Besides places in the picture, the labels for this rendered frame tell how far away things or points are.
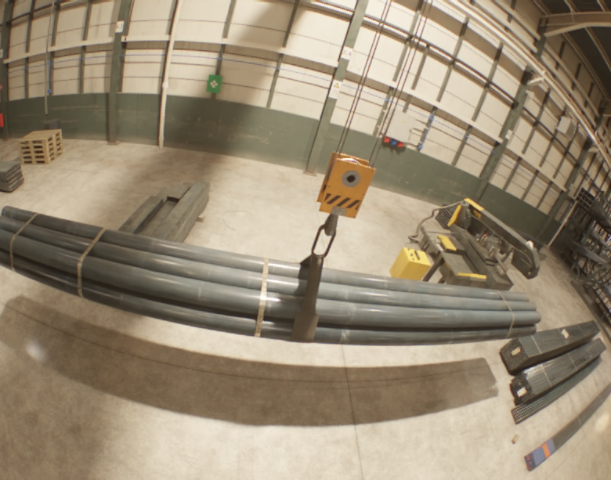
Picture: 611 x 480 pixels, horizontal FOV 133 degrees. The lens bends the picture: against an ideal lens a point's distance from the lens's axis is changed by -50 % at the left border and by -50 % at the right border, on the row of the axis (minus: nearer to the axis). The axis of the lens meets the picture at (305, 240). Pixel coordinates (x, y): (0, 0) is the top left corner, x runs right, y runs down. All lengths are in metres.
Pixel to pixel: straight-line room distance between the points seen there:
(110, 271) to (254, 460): 2.01
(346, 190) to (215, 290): 0.95
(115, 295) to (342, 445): 2.45
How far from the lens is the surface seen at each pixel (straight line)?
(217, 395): 2.83
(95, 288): 1.97
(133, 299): 1.82
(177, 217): 3.88
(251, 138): 7.28
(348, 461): 2.94
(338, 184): 1.31
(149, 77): 8.05
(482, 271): 5.82
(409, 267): 4.43
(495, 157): 9.87
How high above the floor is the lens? 2.70
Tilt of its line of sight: 35 degrees down
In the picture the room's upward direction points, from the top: 18 degrees clockwise
